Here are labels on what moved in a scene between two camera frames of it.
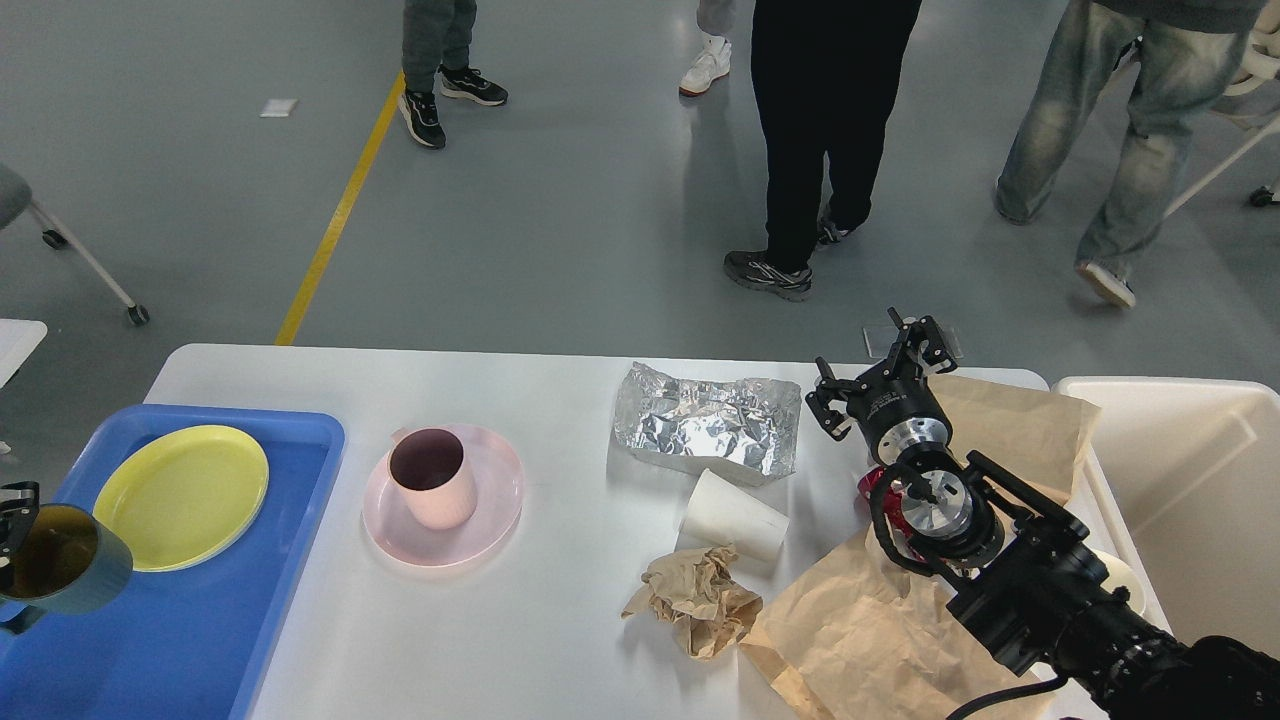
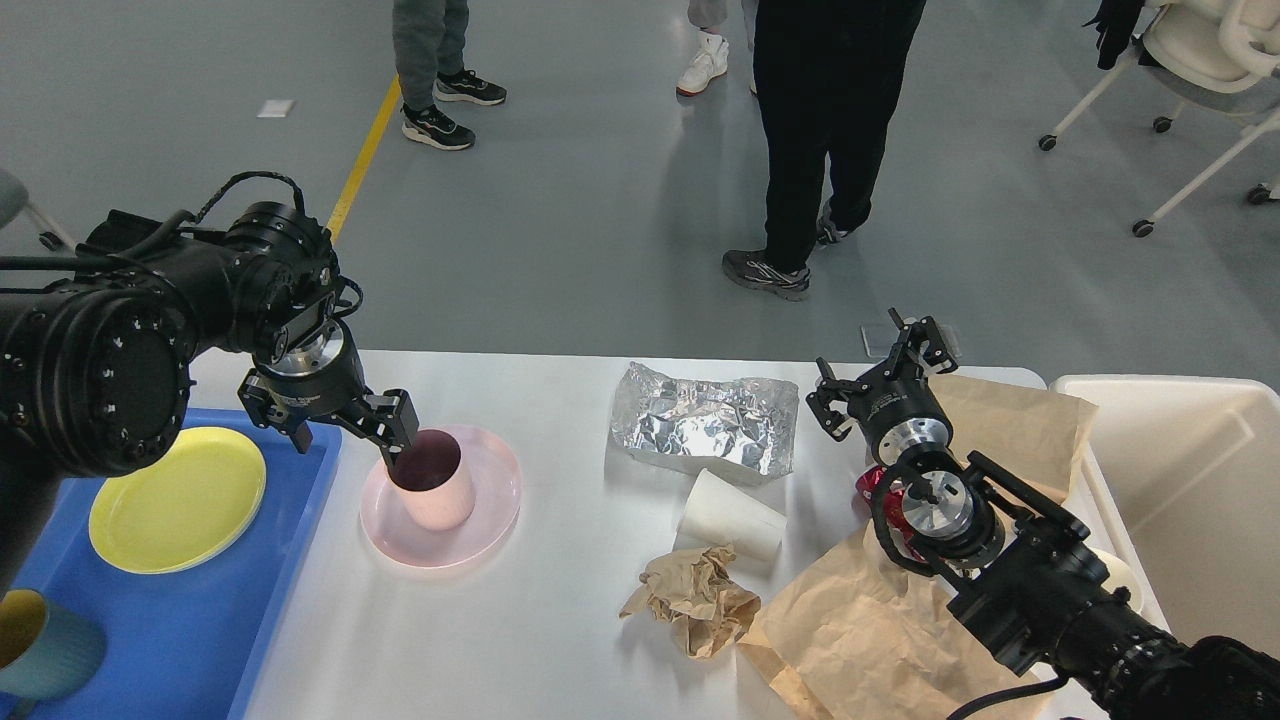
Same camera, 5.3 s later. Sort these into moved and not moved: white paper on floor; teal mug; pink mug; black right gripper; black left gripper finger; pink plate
Moved: black left gripper finger; teal mug
Not moved: black right gripper; pink mug; white paper on floor; pink plate
